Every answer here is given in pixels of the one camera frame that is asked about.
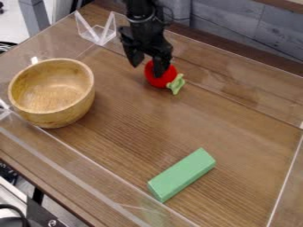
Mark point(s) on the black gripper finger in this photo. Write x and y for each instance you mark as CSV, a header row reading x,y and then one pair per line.
x,y
134,53
162,63

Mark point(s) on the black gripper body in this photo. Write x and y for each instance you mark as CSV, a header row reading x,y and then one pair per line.
x,y
146,32

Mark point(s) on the red plush strawberry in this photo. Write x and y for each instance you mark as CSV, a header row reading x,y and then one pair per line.
x,y
171,79

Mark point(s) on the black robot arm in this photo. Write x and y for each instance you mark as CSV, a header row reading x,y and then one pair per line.
x,y
144,8

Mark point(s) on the wooden bowl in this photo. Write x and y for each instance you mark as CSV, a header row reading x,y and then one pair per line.
x,y
52,92

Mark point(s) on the grey table leg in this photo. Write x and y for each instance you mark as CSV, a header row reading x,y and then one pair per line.
x,y
34,11

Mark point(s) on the green rectangular block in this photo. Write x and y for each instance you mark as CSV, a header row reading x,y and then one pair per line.
x,y
180,175

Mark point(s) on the clear acrylic corner bracket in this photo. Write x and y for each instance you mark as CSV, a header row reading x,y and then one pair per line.
x,y
98,34

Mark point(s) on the clear acrylic enclosure wall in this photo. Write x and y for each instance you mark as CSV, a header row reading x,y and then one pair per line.
x,y
91,192

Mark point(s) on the black clamp bracket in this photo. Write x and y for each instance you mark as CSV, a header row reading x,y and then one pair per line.
x,y
39,217

